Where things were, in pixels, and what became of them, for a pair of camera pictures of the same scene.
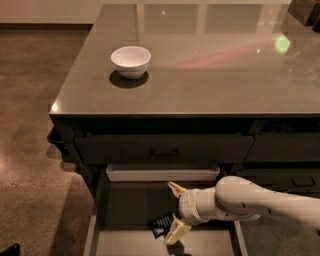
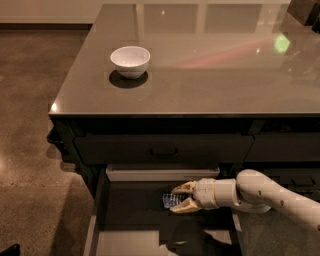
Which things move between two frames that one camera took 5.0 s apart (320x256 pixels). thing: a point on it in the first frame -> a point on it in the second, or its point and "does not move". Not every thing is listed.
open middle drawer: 132,196 does not move
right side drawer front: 292,181 does not move
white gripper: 188,206 -> 206,193
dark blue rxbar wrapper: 161,226 -> 170,200
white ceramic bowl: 131,62 does not move
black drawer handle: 162,154 does not move
